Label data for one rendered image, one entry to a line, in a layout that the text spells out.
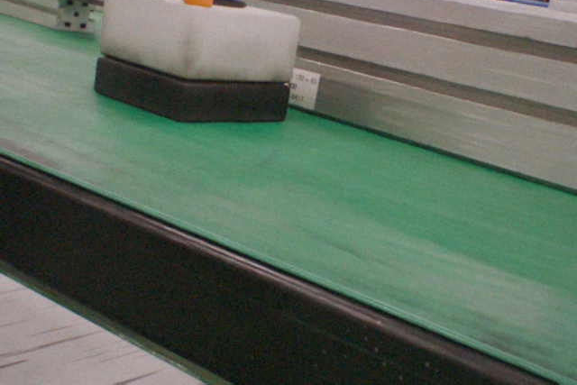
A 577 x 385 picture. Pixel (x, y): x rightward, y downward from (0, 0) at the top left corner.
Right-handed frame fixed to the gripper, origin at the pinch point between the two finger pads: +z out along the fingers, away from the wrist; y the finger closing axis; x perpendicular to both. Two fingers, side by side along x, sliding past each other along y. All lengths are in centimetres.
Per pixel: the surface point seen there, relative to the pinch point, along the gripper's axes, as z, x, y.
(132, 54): 1.7, -15.3, -35.9
